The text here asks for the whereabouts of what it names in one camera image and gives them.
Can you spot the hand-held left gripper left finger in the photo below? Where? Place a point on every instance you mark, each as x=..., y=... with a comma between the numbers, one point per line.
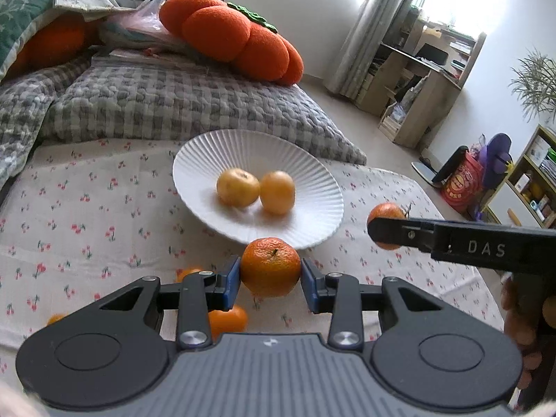
x=233, y=282

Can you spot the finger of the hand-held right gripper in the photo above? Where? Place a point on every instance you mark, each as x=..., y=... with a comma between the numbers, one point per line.
x=391, y=231

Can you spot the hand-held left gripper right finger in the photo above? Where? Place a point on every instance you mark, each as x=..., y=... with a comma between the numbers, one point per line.
x=309, y=286

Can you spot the large orange tangerine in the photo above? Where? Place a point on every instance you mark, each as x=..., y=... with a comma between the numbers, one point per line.
x=270, y=267
x=387, y=210

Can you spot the small smooth orange tangerine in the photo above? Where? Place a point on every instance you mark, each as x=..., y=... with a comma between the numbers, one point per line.
x=55, y=319
x=232, y=319
x=186, y=273

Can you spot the yellow citrus fruit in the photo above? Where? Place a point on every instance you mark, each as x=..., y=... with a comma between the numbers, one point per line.
x=236, y=186
x=278, y=191

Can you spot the white ribbed plate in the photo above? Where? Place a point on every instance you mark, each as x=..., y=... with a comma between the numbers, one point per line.
x=260, y=152

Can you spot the person's right hand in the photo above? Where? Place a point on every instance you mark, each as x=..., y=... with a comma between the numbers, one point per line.
x=519, y=312

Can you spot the white oval board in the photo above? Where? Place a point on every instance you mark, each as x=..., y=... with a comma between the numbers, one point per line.
x=423, y=173

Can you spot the red shopping bag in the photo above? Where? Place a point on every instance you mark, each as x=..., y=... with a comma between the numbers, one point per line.
x=462, y=182

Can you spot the wooden shelf unit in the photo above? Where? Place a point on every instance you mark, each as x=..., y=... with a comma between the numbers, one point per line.
x=536, y=182

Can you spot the black flat board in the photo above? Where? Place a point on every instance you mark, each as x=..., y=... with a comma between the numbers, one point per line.
x=449, y=163

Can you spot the purple object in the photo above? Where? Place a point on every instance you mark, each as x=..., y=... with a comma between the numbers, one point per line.
x=495, y=156

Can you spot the wooden desk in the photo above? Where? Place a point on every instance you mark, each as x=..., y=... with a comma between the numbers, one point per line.
x=428, y=95

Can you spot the cherry-print bed sheet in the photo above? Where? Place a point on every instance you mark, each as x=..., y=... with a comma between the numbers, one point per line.
x=87, y=226

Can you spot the green potted plant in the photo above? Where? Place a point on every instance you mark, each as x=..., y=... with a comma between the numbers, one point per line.
x=536, y=82

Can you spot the black laptop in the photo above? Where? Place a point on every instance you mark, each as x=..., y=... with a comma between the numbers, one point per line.
x=432, y=54

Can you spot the grey checked quilt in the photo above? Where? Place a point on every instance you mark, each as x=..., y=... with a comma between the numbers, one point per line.
x=173, y=100

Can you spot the grey curtain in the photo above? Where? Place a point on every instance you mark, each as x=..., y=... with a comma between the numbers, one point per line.
x=369, y=30

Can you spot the flat stack of books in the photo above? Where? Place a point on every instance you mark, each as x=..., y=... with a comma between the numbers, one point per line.
x=143, y=57

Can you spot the orange pumpkin cushion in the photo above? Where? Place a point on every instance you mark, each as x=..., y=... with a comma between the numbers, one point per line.
x=221, y=30

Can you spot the clear plastic bag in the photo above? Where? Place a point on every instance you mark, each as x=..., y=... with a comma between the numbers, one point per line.
x=134, y=26

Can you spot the plain orange plush cushion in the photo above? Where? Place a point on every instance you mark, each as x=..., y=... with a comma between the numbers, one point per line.
x=52, y=43

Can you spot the green leaf-print pillow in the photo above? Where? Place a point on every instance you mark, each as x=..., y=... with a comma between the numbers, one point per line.
x=17, y=17

